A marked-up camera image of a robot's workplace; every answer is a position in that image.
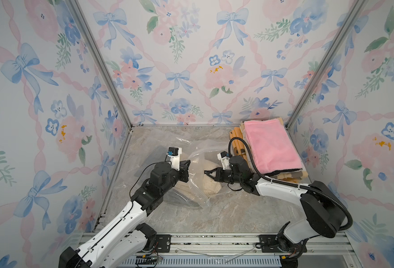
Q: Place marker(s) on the left floor aluminium rail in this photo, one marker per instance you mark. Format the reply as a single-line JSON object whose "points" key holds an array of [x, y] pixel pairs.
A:
{"points": [[99, 224]]}

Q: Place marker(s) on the yellow grey checked blanket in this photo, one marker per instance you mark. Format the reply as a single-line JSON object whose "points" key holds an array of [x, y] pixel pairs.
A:
{"points": [[291, 176]]}

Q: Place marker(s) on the clear plastic vacuum bag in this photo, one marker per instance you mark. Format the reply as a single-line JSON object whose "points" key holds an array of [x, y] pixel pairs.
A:
{"points": [[149, 145]]}

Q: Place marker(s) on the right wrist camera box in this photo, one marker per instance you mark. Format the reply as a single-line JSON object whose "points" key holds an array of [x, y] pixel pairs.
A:
{"points": [[224, 158]]}

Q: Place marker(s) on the cream fleece blanket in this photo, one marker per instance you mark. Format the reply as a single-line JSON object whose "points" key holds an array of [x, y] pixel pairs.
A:
{"points": [[200, 187]]}

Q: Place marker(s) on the right rear aluminium corner post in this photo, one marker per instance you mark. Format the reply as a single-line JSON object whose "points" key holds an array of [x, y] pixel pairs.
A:
{"points": [[348, 22]]}

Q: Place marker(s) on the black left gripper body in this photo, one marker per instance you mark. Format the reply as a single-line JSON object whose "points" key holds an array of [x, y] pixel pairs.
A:
{"points": [[175, 176]]}

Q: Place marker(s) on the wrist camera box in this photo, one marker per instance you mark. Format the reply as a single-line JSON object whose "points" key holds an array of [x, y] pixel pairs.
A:
{"points": [[174, 154], [224, 158]]}

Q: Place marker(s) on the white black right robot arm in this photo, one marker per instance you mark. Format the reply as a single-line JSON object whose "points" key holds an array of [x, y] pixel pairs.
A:
{"points": [[325, 214]]}

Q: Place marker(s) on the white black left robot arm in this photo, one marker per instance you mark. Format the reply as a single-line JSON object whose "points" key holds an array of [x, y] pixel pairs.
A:
{"points": [[128, 234]]}

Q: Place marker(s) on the aluminium corner post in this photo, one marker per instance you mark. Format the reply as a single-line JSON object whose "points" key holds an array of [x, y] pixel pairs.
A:
{"points": [[348, 22], [88, 37]]}

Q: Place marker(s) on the orange cartoon print blanket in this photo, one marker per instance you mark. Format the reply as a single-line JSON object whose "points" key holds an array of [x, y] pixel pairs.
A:
{"points": [[238, 147]]}

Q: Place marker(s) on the grey fleece blanket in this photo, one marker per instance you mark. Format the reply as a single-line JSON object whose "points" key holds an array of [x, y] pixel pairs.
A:
{"points": [[174, 196]]}

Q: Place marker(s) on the left rear aluminium corner post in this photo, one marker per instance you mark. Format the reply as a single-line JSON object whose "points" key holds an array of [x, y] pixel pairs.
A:
{"points": [[88, 37]]}

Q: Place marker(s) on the pink fleece blanket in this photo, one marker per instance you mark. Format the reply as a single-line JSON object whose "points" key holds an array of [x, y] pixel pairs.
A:
{"points": [[271, 147]]}

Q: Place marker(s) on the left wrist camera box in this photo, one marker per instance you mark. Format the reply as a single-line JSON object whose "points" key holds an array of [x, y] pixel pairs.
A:
{"points": [[174, 154]]}

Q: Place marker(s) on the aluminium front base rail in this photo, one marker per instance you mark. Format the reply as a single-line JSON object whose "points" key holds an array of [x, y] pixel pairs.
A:
{"points": [[217, 250]]}

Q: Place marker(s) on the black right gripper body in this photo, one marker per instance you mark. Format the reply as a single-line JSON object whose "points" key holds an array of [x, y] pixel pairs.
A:
{"points": [[228, 176]]}

